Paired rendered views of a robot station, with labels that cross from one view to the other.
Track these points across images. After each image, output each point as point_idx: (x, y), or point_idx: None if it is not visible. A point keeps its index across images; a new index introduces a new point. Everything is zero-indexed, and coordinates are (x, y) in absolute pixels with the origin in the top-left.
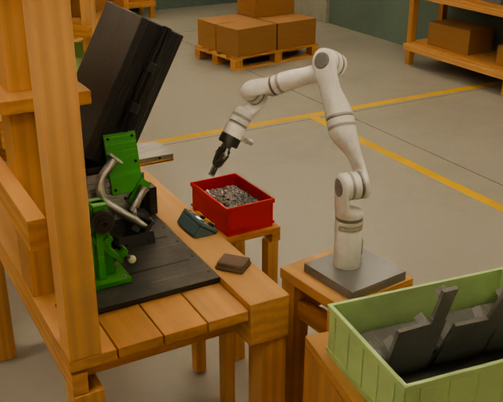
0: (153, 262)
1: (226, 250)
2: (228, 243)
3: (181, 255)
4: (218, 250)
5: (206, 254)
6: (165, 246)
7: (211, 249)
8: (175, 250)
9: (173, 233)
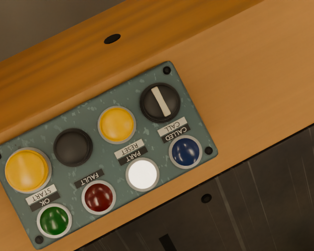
0: None
1: None
2: (267, 8)
3: (307, 169)
4: (307, 52)
5: None
6: (233, 224)
7: (293, 79)
8: (271, 192)
9: (140, 221)
